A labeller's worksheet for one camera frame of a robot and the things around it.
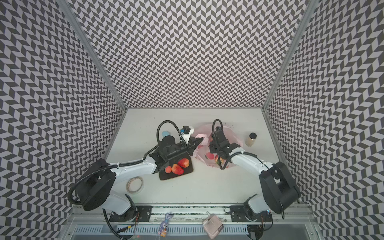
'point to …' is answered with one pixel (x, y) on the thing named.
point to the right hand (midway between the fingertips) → (215, 148)
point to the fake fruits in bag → (211, 156)
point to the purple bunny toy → (164, 225)
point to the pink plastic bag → (202, 153)
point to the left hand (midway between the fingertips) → (203, 139)
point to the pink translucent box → (213, 226)
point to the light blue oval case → (165, 133)
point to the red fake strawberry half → (177, 169)
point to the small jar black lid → (250, 141)
